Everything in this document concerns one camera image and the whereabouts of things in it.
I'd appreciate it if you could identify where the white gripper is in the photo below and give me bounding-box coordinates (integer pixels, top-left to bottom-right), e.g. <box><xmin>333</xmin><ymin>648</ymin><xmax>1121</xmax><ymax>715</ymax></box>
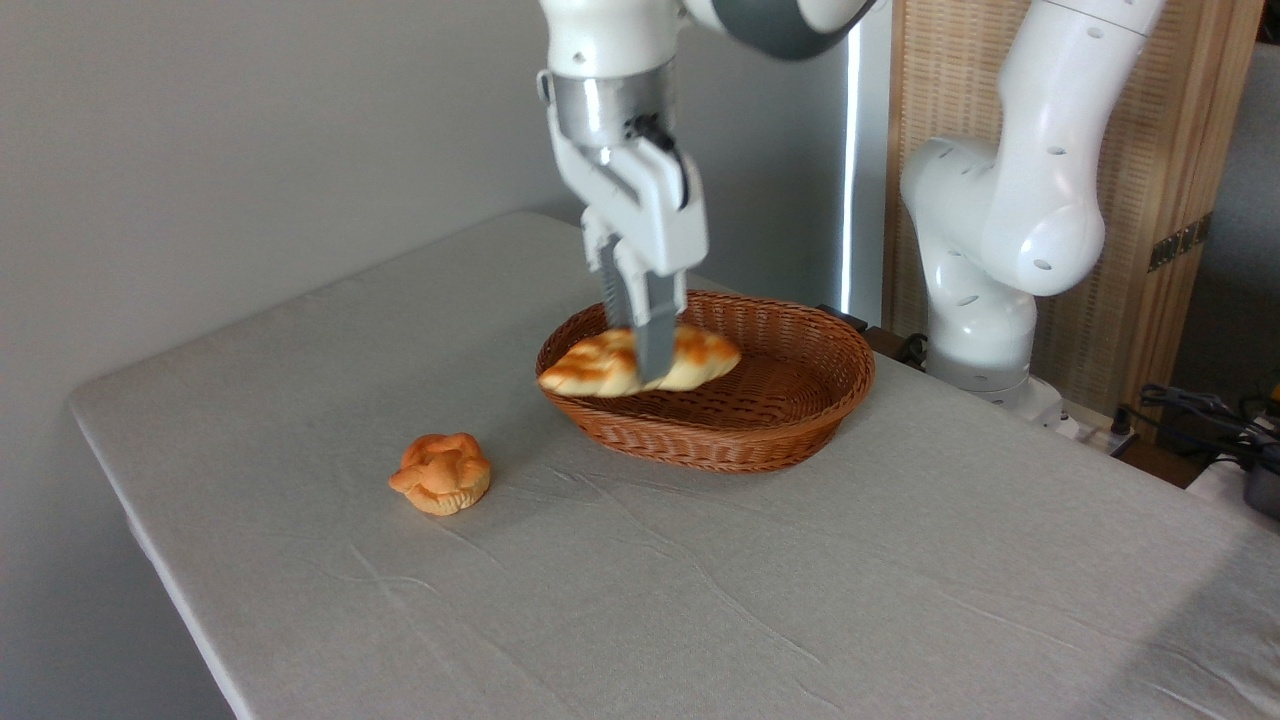
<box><xmin>545</xmin><ymin>100</ymin><xmax>710</xmax><ymax>387</ymax></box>

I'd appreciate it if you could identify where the long braided bread loaf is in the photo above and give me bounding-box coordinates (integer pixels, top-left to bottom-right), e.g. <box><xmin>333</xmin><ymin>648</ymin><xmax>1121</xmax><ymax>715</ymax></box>
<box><xmin>538</xmin><ymin>322</ymin><xmax>743</xmax><ymax>399</ymax></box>

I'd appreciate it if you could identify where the round knotted bread roll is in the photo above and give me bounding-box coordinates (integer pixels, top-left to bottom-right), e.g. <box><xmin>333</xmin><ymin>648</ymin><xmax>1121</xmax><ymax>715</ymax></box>
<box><xmin>388</xmin><ymin>432</ymin><xmax>493</xmax><ymax>517</ymax></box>

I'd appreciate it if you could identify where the brown oval wicker basket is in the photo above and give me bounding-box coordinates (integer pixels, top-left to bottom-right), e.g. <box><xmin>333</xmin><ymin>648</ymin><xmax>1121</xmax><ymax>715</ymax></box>
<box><xmin>535</xmin><ymin>289</ymin><xmax>877</xmax><ymax>474</ymax></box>

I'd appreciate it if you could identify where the white vertical pole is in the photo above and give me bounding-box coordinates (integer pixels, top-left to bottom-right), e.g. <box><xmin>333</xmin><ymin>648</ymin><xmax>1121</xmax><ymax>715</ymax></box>
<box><xmin>843</xmin><ymin>0</ymin><xmax>894</xmax><ymax>327</ymax></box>

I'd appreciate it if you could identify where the grey tablecloth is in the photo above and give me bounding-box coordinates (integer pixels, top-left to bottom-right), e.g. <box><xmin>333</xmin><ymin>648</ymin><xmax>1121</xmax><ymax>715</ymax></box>
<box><xmin>68</xmin><ymin>210</ymin><xmax>1280</xmax><ymax>720</ymax></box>

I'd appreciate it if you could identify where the white power strip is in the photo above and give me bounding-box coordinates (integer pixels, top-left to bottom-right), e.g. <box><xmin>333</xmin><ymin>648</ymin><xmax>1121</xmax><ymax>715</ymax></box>
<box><xmin>1050</xmin><ymin>400</ymin><xmax>1141</xmax><ymax>457</ymax></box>

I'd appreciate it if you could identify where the metal screen hinge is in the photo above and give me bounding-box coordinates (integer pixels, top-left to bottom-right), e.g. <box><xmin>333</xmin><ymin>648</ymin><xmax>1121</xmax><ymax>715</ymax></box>
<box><xmin>1148</xmin><ymin>213</ymin><xmax>1214</xmax><ymax>273</ymax></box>

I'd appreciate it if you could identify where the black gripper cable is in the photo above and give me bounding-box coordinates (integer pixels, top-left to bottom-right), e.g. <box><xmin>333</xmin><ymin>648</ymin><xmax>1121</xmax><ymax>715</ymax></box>
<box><xmin>625</xmin><ymin>114</ymin><xmax>692</xmax><ymax>212</ymax></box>

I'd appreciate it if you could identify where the black cable bundle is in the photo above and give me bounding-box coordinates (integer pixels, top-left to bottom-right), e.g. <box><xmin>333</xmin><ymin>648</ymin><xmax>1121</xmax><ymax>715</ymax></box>
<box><xmin>1138</xmin><ymin>382</ymin><xmax>1280</xmax><ymax>471</ymax></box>

